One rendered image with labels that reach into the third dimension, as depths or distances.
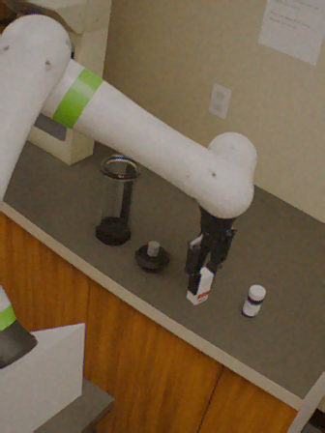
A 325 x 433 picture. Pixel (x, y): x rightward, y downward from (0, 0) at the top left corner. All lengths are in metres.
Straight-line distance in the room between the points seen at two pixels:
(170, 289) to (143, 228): 0.25
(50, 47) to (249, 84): 1.10
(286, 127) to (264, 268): 0.50
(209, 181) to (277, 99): 0.84
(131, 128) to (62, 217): 0.67
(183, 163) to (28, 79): 0.35
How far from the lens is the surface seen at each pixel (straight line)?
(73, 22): 1.65
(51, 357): 1.02
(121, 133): 1.04
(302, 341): 1.45
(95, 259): 1.53
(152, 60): 2.11
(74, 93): 1.03
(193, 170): 1.05
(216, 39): 1.92
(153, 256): 1.51
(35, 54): 0.88
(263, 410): 1.47
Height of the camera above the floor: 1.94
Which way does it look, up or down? 36 degrees down
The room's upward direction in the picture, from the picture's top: 10 degrees clockwise
